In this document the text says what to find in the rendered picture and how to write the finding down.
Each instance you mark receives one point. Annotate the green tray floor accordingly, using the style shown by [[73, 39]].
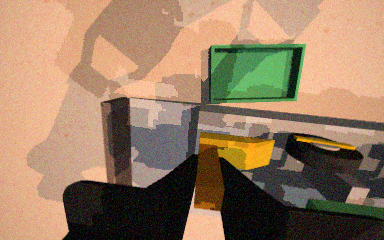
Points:
[[252, 73]]

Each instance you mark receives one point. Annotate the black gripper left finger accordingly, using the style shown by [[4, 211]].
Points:
[[159, 211]]

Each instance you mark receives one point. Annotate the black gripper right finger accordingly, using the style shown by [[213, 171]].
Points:
[[248, 213]]

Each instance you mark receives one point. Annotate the green tray rim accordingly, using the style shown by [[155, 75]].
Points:
[[295, 75]]

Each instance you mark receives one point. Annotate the yellow wheel chock with orange handle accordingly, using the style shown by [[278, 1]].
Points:
[[242, 152]]

